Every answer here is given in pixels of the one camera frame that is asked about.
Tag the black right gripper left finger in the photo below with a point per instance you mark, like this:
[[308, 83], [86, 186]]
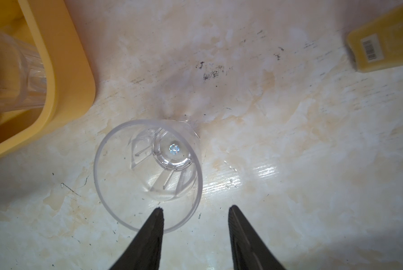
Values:
[[144, 252]]

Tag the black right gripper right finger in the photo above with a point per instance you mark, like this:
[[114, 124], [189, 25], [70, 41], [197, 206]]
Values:
[[248, 250]]

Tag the clear plastic cup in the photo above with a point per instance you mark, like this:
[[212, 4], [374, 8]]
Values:
[[142, 165], [23, 83]]

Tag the yellow plastic bin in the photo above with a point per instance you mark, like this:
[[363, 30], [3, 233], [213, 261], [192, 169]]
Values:
[[70, 82]]

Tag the yellow bottle right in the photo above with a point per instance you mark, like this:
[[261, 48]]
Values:
[[379, 43]]

